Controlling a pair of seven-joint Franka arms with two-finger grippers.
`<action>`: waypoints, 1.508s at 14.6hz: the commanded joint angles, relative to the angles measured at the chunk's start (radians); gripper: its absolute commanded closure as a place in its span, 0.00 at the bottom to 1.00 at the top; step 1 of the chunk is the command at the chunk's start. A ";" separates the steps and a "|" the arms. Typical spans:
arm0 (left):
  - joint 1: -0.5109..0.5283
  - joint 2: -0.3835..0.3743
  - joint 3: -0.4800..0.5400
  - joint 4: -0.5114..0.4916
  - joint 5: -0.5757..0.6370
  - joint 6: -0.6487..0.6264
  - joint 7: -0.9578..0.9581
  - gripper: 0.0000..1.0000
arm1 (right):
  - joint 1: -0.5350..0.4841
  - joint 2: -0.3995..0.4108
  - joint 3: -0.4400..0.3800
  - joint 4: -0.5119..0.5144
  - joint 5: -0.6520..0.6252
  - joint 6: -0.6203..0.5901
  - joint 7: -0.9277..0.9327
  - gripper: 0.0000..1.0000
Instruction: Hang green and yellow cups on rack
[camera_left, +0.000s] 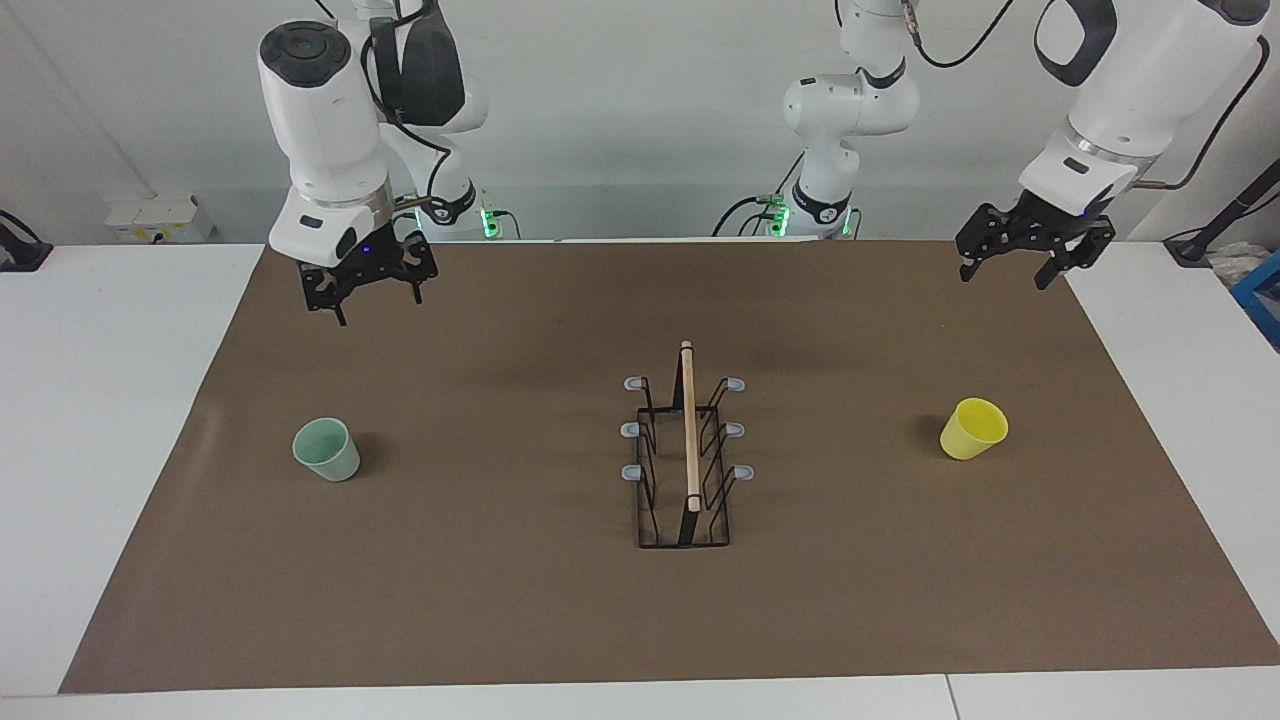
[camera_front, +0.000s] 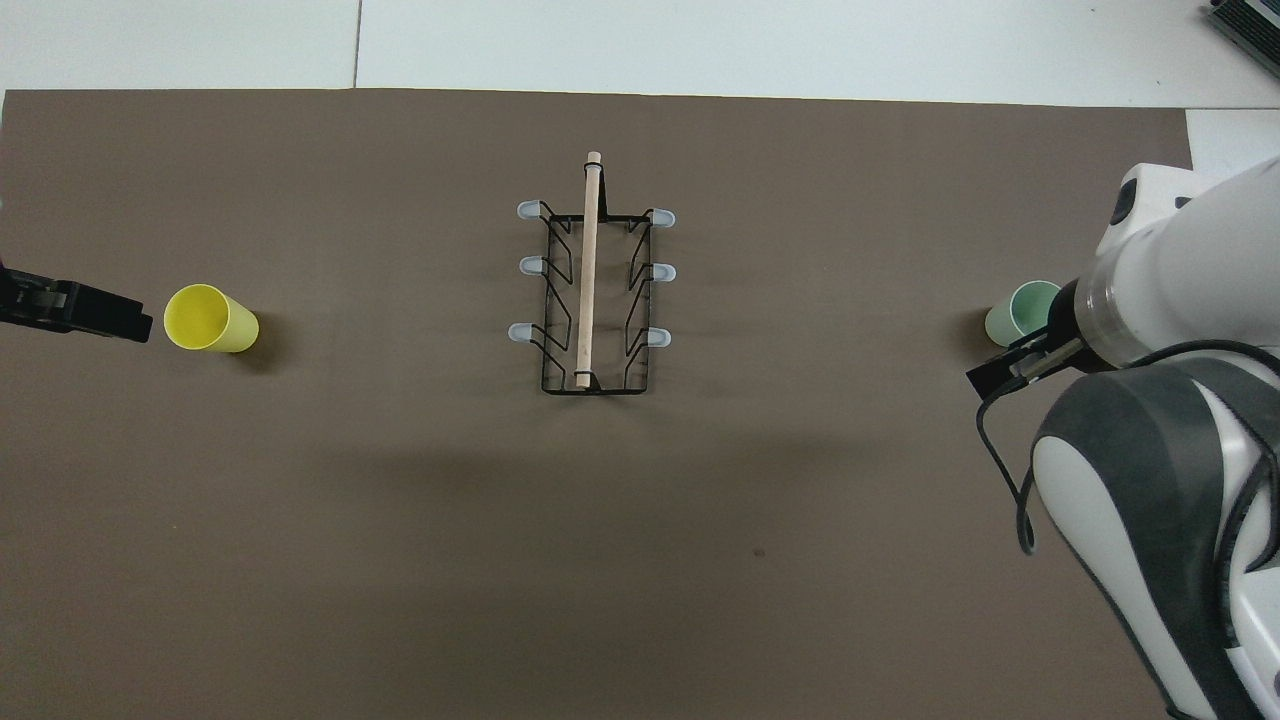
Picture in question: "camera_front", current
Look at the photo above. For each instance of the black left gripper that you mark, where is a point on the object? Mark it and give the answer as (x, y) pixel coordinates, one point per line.
(40, 300)

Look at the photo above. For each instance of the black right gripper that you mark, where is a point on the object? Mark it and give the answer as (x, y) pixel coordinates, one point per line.
(1062, 325)

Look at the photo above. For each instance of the pale green plastic cup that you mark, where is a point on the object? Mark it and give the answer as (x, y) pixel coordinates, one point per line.
(1008, 320)

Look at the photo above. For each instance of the yellow plastic cup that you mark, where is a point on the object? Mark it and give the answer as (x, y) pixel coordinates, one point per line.
(210, 320)

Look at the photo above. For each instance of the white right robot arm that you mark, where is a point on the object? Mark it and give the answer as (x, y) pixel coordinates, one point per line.
(1180, 260)

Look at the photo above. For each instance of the brown table mat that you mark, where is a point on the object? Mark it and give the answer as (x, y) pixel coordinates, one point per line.
(400, 500)

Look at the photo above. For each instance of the grey ribbed device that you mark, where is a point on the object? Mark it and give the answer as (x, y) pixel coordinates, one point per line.
(1250, 20)

